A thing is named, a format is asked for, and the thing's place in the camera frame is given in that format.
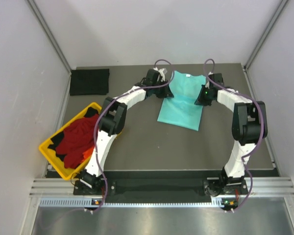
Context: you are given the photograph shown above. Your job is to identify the grey slotted cable duct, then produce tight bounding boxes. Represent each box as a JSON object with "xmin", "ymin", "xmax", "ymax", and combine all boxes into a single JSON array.
[{"xmin": 39, "ymin": 197, "xmax": 238, "ymax": 208}]

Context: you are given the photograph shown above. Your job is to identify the aluminium frame rail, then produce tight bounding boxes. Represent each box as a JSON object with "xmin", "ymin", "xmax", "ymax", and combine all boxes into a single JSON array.
[{"xmin": 29, "ymin": 177, "xmax": 294, "ymax": 198}]

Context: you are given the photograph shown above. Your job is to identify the folded black t shirt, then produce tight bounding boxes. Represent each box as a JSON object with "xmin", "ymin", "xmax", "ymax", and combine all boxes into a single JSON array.
[{"xmin": 69, "ymin": 69, "xmax": 110, "ymax": 96}]

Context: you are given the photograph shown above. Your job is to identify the yellow plastic bin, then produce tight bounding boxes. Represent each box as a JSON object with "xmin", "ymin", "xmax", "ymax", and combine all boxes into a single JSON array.
[{"xmin": 39, "ymin": 102, "xmax": 101, "ymax": 180}]

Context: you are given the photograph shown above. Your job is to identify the orange t shirt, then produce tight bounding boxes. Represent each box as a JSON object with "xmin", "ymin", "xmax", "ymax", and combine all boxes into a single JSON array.
[{"xmin": 80, "ymin": 146, "xmax": 94, "ymax": 163}]

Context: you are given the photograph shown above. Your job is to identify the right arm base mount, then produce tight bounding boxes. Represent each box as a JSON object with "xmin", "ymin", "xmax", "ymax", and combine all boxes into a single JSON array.
[{"xmin": 203, "ymin": 178, "xmax": 248, "ymax": 197}]

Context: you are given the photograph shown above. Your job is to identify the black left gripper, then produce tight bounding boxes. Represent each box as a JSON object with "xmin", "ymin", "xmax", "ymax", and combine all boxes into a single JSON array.
[{"xmin": 151, "ymin": 79, "xmax": 173, "ymax": 98}]

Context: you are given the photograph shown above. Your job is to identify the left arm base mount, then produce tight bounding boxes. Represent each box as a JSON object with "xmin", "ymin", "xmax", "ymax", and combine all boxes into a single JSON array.
[{"xmin": 70, "ymin": 173, "xmax": 106, "ymax": 196}]

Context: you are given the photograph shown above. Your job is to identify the dark red t shirt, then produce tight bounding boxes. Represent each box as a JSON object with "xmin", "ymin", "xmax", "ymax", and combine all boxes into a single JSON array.
[{"xmin": 55, "ymin": 114, "xmax": 100, "ymax": 169}]

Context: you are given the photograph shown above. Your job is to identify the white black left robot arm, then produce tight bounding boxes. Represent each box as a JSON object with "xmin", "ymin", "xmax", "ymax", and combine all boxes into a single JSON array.
[{"xmin": 83, "ymin": 67, "xmax": 173, "ymax": 194}]

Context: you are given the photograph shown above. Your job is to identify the black t shirt in bin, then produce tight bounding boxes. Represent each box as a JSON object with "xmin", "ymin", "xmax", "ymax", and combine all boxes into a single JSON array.
[{"xmin": 48, "ymin": 105, "xmax": 100, "ymax": 162}]

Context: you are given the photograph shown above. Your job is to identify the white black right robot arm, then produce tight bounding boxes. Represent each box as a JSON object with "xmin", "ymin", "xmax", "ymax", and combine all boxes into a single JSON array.
[{"xmin": 195, "ymin": 73, "xmax": 268, "ymax": 194}]

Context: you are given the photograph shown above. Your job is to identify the teal t shirt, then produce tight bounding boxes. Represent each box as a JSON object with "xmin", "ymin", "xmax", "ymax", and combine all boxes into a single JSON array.
[{"xmin": 157, "ymin": 71, "xmax": 206, "ymax": 131}]

